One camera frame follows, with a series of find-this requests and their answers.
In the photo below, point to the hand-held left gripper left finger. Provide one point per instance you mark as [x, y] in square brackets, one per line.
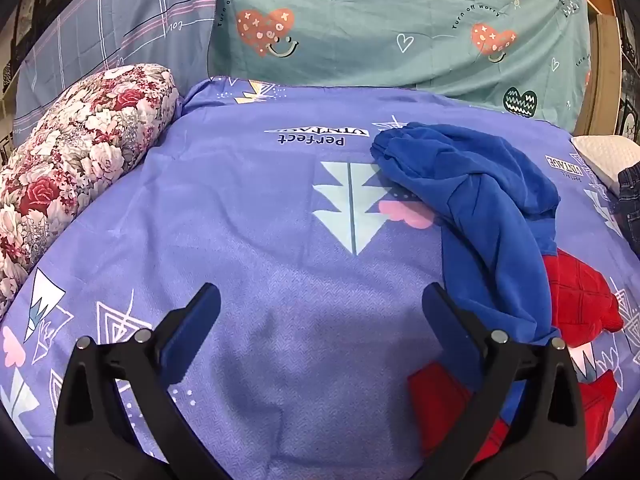
[189, 332]

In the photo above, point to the dark denim jeans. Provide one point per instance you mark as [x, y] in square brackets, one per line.
[631, 205]

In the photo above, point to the floral bolster pillow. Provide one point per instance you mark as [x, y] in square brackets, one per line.
[75, 150]

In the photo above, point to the blue and red pants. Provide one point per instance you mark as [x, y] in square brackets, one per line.
[490, 210]

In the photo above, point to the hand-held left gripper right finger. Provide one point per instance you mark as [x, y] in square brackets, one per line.
[452, 332]

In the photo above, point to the black framed wall pictures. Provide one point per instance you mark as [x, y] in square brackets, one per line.
[35, 5]

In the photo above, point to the green heart print blanket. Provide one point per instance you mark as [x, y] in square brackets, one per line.
[375, 35]

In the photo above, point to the blue-grey plaid pillow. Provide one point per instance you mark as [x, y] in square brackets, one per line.
[125, 20]

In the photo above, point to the wooden bed frame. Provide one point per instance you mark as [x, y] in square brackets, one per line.
[602, 70]

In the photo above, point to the purple printed bed sheet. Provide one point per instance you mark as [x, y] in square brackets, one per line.
[250, 210]

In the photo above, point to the white textured pillow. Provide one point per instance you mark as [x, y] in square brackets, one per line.
[602, 157]

